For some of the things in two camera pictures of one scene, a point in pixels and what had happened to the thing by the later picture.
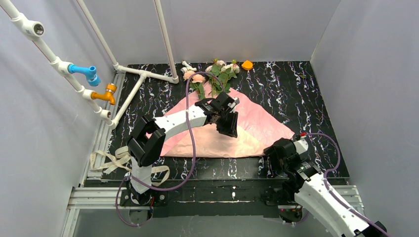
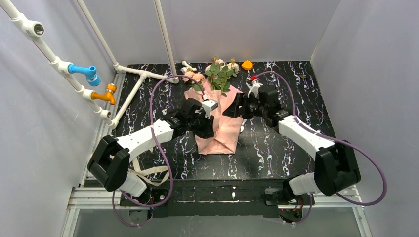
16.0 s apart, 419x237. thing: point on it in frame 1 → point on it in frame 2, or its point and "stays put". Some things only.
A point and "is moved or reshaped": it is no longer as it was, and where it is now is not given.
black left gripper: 224,117 → 201,120
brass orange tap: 110,89 stays put
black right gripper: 273,154 → 245,107
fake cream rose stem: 226,72 stays put
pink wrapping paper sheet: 257,130 is moved or reshaped
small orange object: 247,65 stays put
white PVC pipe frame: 32,29 stays put
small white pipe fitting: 187,67 stays put
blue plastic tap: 93,78 stays put
